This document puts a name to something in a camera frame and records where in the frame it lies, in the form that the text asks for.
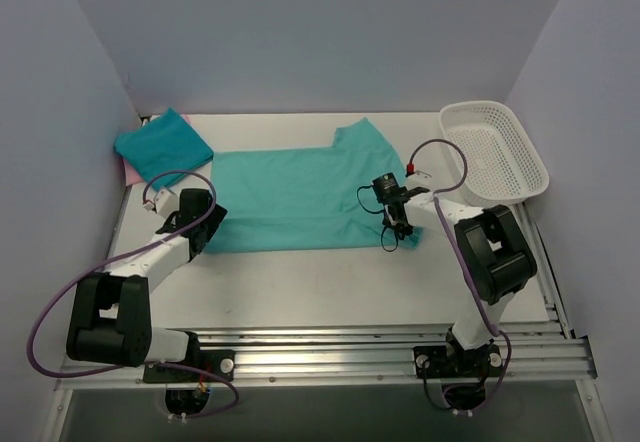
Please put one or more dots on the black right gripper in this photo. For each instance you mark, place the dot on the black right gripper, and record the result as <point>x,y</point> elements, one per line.
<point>400,223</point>

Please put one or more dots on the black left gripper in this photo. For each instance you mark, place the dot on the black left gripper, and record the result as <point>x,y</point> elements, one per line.
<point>213,223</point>

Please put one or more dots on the light green t shirt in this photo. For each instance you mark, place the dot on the light green t shirt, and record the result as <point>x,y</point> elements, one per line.
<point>305,198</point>

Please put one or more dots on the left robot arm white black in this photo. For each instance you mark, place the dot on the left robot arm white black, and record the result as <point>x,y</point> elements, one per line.
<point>111,320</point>

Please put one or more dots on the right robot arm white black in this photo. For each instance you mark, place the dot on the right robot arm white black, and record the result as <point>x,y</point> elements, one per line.
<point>495,259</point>

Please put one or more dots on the folded teal t shirt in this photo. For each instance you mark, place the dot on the folded teal t shirt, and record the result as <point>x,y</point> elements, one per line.
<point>163,145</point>

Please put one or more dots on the folded pink t shirt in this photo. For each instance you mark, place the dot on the folded pink t shirt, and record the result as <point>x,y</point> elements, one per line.
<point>132,177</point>

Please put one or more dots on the white perforated plastic basket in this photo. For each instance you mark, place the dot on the white perforated plastic basket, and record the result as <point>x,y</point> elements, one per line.
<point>503,165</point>

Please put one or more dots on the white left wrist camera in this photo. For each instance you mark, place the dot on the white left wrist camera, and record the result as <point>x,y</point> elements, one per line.
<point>163,203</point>

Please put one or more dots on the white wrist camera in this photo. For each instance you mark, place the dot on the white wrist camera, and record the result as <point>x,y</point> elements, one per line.
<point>417,178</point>
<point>163,203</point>

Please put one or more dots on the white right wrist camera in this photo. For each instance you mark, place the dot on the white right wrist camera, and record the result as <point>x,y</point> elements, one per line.
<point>417,178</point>

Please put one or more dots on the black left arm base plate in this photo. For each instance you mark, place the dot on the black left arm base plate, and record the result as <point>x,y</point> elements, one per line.
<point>218,362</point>

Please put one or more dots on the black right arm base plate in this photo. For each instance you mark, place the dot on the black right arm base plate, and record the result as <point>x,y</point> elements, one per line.
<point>444,362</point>

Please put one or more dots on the aluminium rail frame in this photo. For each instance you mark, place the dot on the aluminium rail frame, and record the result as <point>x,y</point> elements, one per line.
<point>324,347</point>

